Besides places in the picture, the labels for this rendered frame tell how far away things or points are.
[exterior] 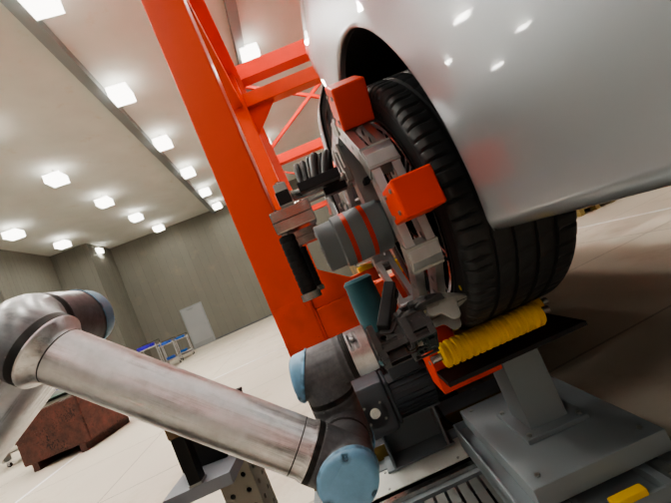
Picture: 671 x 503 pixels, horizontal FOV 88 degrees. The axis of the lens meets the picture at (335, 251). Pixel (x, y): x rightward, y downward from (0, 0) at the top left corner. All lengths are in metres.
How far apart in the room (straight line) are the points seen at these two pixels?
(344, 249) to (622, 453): 0.71
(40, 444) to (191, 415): 5.44
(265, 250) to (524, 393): 0.96
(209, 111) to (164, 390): 1.19
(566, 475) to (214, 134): 1.48
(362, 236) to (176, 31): 1.24
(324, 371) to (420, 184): 0.37
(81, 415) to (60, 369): 4.87
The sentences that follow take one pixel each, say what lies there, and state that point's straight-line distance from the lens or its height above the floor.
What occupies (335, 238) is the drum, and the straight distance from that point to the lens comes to 0.85.
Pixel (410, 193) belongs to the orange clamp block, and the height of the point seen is 0.85.
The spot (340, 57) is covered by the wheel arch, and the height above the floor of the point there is 1.31.
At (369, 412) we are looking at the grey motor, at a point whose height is 0.33.
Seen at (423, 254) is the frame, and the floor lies 0.75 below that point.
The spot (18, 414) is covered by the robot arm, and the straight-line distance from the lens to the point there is 0.90.
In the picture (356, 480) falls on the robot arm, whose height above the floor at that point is 0.50.
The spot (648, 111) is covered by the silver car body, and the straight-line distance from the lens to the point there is 0.34.
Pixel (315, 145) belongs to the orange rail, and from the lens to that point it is 7.32.
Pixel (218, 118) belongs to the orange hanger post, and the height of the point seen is 1.53.
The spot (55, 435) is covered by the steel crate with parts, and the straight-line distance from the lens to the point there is 5.82.
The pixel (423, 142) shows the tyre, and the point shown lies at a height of 0.93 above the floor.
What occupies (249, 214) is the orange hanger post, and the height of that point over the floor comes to 1.12.
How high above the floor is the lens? 0.78
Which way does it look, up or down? 3 degrees up
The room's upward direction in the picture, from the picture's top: 23 degrees counter-clockwise
